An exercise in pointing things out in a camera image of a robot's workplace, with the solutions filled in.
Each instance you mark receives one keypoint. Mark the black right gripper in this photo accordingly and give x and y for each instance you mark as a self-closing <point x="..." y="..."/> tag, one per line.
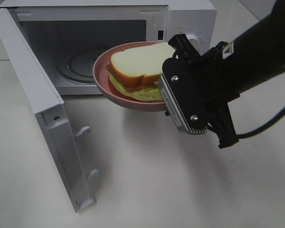
<point x="207" y="74"/>

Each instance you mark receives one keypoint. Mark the toast sandwich with lettuce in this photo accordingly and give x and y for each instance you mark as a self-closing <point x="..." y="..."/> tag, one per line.
<point x="135" y="71"/>

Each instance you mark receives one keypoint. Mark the pink round plate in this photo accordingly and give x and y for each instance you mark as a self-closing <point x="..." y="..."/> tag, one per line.
<point x="101" y="77"/>

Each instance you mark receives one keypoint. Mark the white microwave door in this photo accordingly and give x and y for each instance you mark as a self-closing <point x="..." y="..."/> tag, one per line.
<point x="48" y="108"/>

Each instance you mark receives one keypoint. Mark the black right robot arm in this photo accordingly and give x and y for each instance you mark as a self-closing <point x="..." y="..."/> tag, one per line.
<point x="257" y="55"/>

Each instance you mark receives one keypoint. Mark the white upper power knob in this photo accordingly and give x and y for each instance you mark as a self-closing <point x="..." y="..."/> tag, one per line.
<point x="194" y="40"/>

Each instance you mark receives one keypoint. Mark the glass microwave turntable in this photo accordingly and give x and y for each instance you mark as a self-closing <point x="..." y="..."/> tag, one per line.
<point x="77" y="65"/>

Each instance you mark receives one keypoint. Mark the white microwave oven body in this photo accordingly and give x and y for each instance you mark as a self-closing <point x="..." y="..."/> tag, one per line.
<point x="50" y="26"/>

